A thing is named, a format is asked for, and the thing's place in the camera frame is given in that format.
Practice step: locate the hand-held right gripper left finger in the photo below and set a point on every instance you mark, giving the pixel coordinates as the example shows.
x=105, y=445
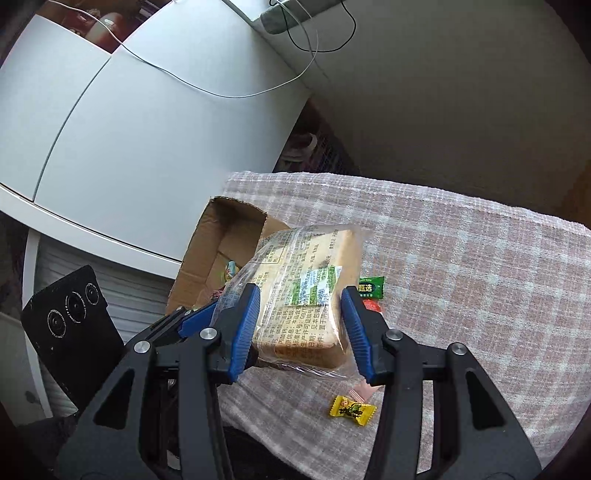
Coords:
x=244, y=332

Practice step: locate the cardboard box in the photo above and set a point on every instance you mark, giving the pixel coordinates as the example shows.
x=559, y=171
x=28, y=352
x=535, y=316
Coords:
x=203, y=258

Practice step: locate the light shoe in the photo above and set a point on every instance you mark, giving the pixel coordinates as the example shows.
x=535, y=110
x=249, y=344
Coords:
x=300, y=152

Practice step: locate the red candy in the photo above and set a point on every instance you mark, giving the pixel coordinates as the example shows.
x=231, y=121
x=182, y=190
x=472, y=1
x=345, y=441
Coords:
x=371, y=305

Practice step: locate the clear bread packet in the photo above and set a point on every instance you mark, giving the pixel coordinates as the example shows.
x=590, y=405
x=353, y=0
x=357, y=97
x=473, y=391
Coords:
x=304, y=258

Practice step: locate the dark plastic crate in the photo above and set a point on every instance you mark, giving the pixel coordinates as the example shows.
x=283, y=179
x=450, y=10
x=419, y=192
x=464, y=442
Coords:
x=334, y=147

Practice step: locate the small pink sachet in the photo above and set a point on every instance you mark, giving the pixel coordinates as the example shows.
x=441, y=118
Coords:
x=364, y=391

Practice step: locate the white cabinet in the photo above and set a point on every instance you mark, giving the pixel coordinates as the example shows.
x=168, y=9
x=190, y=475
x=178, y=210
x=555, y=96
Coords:
x=161, y=161

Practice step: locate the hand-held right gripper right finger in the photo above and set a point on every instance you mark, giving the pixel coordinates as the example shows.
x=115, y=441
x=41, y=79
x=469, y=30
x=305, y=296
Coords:
x=355, y=332

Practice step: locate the green lid jelly cup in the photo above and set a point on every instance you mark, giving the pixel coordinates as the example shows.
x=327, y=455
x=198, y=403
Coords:
x=232, y=271

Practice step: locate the checked pink cloth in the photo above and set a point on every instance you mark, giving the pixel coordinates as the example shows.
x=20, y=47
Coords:
x=461, y=277

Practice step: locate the green candy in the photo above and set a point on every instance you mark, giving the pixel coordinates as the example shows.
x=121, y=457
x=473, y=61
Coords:
x=371, y=288

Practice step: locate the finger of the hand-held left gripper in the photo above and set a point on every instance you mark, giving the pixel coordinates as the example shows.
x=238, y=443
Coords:
x=198, y=318

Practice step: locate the yellow candy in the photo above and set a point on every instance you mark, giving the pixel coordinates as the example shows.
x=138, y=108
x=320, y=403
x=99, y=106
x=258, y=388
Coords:
x=353, y=410

